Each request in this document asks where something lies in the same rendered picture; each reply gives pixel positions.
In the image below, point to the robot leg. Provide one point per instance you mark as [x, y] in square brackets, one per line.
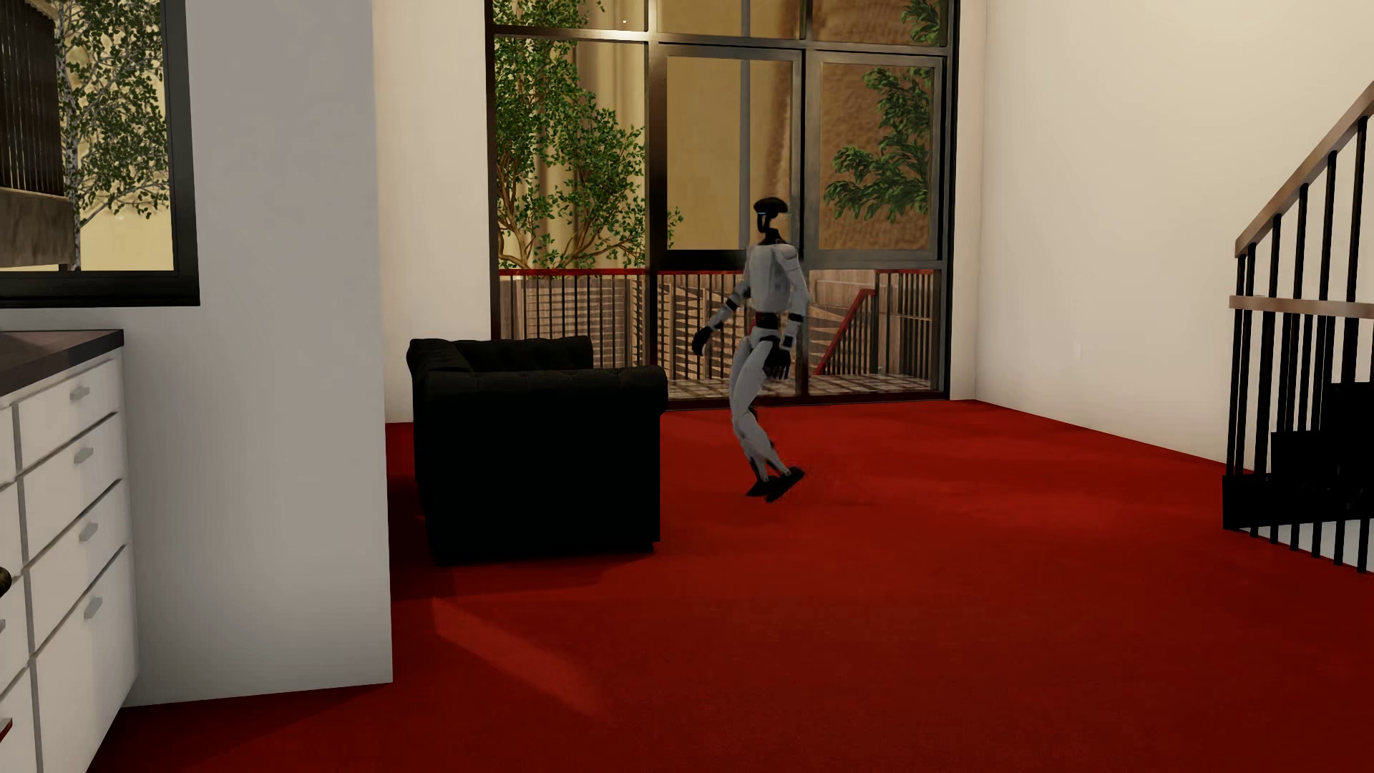
[764, 376]
[744, 413]

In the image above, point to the outdoor staircase with red handrail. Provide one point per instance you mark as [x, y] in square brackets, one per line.
[848, 328]

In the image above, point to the robot right leg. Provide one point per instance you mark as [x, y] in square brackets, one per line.
[744, 413]

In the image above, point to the birch tree with green leaves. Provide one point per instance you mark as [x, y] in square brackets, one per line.
[113, 118]

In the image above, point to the brown roman blind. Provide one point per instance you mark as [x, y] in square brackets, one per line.
[30, 129]

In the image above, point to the robot left leg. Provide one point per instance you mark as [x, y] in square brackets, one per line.
[764, 376]

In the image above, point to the dark green leafy tree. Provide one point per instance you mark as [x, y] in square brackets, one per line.
[891, 161]

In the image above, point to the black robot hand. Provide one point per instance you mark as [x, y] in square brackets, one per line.
[778, 362]
[702, 340]

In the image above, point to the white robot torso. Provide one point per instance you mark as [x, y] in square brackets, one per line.
[775, 281]

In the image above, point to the leafy tree with pale trunk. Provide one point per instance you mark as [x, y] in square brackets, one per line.
[558, 150]

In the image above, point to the black staircase steps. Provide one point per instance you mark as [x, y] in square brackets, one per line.
[1320, 462]

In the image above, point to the small black-framed window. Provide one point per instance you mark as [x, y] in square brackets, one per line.
[185, 161]

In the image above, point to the black staircase railing, wooden handrail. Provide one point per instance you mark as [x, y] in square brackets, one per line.
[1304, 322]

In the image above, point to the white drawer cabinet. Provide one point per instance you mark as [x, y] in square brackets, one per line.
[64, 580]

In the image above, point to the black robot head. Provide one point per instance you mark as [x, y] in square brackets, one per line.
[770, 210]

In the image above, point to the red-topped balcony railing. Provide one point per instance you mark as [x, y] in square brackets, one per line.
[698, 322]

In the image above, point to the large black-framed glass window wall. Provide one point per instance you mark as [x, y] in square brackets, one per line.
[650, 161]

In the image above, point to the black tufted sofa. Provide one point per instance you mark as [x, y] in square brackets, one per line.
[537, 451]

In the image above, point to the dark brown countertop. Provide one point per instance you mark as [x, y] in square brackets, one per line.
[48, 349]

